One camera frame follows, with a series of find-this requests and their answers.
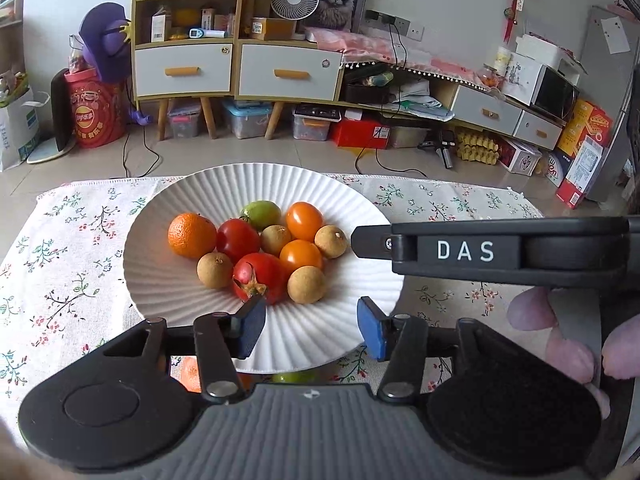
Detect white cabinet drawer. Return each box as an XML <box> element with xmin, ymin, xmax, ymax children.
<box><xmin>135</xmin><ymin>45</ymin><xmax>233</xmax><ymax>98</ymax></box>
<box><xmin>237</xmin><ymin>42</ymin><xmax>343</xmax><ymax>102</ymax></box>

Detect white ribbed plate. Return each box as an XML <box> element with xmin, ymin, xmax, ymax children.
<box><xmin>123</xmin><ymin>162</ymin><xmax>405</xmax><ymax>375</ymax></box>

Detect person's right hand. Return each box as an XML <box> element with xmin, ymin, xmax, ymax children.
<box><xmin>506</xmin><ymin>286</ymin><xmax>640</xmax><ymax>421</ymax></box>

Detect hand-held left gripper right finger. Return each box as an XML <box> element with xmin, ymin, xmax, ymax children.
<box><xmin>356</xmin><ymin>296</ymin><xmax>526</xmax><ymax>406</ymax></box>

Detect black handheld tool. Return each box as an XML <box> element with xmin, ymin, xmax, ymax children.
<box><xmin>419</xmin><ymin>130</ymin><xmax>457</xmax><ymax>170</ymax></box>

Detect white paper bag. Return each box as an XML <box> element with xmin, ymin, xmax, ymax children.
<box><xmin>0</xmin><ymin>87</ymin><xmax>51</xmax><ymax>171</ymax></box>

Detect red flat box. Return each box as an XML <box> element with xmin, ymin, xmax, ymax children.
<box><xmin>331</xmin><ymin>117</ymin><xmax>391</xmax><ymax>150</ymax></box>

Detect white red box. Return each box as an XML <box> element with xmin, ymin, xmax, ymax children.
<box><xmin>500</xmin><ymin>137</ymin><xmax>543</xmax><ymax>177</ymax></box>

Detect wall power strip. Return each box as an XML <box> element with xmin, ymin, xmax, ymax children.
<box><xmin>365</xmin><ymin>10</ymin><xmax>412</xmax><ymax>31</ymax></box>

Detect yellow egg carton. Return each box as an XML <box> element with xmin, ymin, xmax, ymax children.
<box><xmin>457</xmin><ymin>130</ymin><xmax>501</xmax><ymax>165</ymax></box>

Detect clear storage box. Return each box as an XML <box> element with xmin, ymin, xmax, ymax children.
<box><xmin>167</xmin><ymin>102</ymin><xmax>203</xmax><ymax>138</ymax></box>
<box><xmin>222</xmin><ymin>100</ymin><xmax>273</xmax><ymax>140</ymax></box>
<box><xmin>292</xmin><ymin>105</ymin><xmax>343</xmax><ymax>142</ymax></box>

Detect orange yellow box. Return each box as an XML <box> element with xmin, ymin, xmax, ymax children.
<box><xmin>557</xmin><ymin>100</ymin><xmax>613</xmax><ymax>158</ymax></box>

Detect red hanging ornament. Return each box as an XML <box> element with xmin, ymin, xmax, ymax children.
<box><xmin>502</xmin><ymin>0</ymin><xmax>526</xmax><ymax>43</ymax></box>

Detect low wooden cabinet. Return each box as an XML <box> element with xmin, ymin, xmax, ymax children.
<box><xmin>342</xmin><ymin>60</ymin><xmax>566</xmax><ymax>151</ymax></box>

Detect green fruit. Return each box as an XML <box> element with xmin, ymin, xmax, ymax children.
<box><xmin>272</xmin><ymin>370</ymin><xmax>321</xmax><ymax>385</ymax></box>

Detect green tomato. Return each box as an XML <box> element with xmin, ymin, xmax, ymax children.
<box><xmin>241</xmin><ymin>200</ymin><xmax>282</xmax><ymax>232</ymax></box>

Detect white box on microwave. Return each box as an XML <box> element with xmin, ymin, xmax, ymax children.
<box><xmin>515</xmin><ymin>34</ymin><xmax>588</xmax><ymax>73</ymax></box>

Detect brown longan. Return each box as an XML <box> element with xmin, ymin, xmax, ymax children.
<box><xmin>260</xmin><ymin>225</ymin><xmax>293</xmax><ymax>257</ymax></box>
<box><xmin>196</xmin><ymin>252</ymin><xmax>235</xmax><ymax>290</ymax></box>
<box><xmin>286</xmin><ymin>266</ymin><xmax>327</xmax><ymax>305</ymax></box>
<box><xmin>314</xmin><ymin>225</ymin><xmax>349</xmax><ymax>260</ymax></box>

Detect red blue box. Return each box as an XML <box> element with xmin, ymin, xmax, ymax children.
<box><xmin>556</xmin><ymin>135</ymin><xmax>606</xmax><ymax>210</ymax></box>

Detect floral tablecloth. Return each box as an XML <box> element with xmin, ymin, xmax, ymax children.
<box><xmin>0</xmin><ymin>174</ymin><xmax>546</xmax><ymax>411</ymax></box>

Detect grey upright panel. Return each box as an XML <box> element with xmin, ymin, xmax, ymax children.
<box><xmin>580</xmin><ymin>6</ymin><xmax>640</xmax><ymax>203</ymax></box>

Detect red tomato with star calyx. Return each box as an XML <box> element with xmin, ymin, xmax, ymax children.
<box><xmin>232</xmin><ymin>252</ymin><xmax>290</xmax><ymax>306</ymax></box>

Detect purple hat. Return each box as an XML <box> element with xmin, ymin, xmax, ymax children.
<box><xmin>77</xmin><ymin>2</ymin><xmax>136</xmax><ymax>83</ymax></box>

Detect red snack bucket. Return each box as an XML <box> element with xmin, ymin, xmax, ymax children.
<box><xmin>64</xmin><ymin>70</ymin><xmax>127</xmax><ymax>148</ymax></box>

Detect round red tomato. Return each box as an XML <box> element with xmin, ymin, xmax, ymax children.
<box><xmin>216</xmin><ymin>218</ymin><xmax>262</xmax><ymax>263</ymax></box>

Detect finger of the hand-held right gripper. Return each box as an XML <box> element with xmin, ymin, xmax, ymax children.
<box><xmin>351</xmin><ymin>223</ymin><xmax>395</xmax><ymax>261</ymax></box>

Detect small cardboard box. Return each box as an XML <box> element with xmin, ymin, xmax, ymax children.
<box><xmin>251</xmin><ymin>17</ymin><xmax>296</xmax><ymax>41</ymax></box>

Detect orange mandarin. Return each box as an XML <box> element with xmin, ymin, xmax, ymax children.
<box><xmin>172</xmin><ymin>355</ymin><xmax>256</xmax><ymax>395</ymax></box>
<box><xmin>167</xmin><ymin>212</ymin><xmax>218</xmax><ymax>260</ymax></box>

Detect orange tomato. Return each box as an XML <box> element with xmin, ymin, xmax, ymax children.
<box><xmin>279</xmin><ymin>240</ymin><xmax>324</xmax><ymax>277</ymax></box>
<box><xmin>286</xmin><ymin>201</ymin><xmax>324</xmax><ymax>242</ymax></box>

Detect black floor cable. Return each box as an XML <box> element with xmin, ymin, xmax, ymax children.
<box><xmin>122</xmin><ymin>110</ymin><xmax>161</xmax><ymax>178</ymax></box>
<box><xmin>355</xmin><ymin>147</ymin><xmax>426</xmax><ymax>177</ymax></box>

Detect white microwave oven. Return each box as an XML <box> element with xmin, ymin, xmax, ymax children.
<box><xmin>502</xmin><ymin>52</ymin><xmax>581</xmax><ymax>121</ymax></box>

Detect black panel on white base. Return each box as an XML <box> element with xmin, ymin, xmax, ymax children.
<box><xmin>27</xmin><ymin>67</ymin><xmax>76</xmax><ymax>165</ymax></box>

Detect pink cloth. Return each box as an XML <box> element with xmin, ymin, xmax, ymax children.
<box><xmin>305</xmin><ymin>27</ymin><xmax>488</xmax><ymax>86</ymax></box>

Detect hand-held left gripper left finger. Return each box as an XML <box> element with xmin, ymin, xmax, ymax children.
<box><xmin>102</xmin><ymin>295</ymin><xmax>267</xmax><ymax>406</ymax></box>

